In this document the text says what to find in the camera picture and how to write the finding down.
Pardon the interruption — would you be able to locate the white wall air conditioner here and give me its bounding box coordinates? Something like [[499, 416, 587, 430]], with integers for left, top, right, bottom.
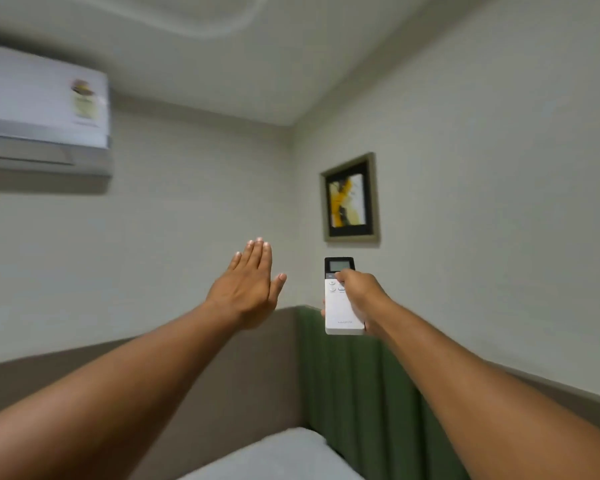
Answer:
[[0, 41, 115, 178]]

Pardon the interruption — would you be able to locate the person's right hand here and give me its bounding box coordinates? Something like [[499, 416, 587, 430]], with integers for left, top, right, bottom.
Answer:
[[321, 269, 397, 340]]

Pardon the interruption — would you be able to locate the white remote control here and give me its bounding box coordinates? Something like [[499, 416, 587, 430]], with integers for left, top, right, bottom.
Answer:
[[324, 257, 367, 336]]

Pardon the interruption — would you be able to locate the yellow label sticker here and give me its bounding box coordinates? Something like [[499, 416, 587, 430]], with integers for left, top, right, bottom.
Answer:
[[70, 79, 101, 128]]

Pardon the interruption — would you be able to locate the person's right forearm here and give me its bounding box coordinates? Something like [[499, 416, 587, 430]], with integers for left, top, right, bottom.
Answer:
[[375, 301, 600, 480]]

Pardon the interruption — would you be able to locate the white bed mattress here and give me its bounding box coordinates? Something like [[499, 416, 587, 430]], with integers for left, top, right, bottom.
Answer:
[[177, 427, 366, 480]]

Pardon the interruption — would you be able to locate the framed abstract picture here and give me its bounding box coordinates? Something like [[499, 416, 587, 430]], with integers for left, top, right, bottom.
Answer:
[[319, 152, 381, 244]]

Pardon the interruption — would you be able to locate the person's left forearm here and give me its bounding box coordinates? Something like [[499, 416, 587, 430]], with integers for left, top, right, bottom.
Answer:
[[0, 298, 253, 480]]

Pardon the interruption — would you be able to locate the green padded headboard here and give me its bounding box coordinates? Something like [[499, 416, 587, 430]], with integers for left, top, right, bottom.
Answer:
[[295, 305, 473, 480]]

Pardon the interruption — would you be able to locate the person's left hand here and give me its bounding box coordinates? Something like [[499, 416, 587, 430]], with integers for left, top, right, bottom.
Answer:
[[205, 238, 287, 330]]

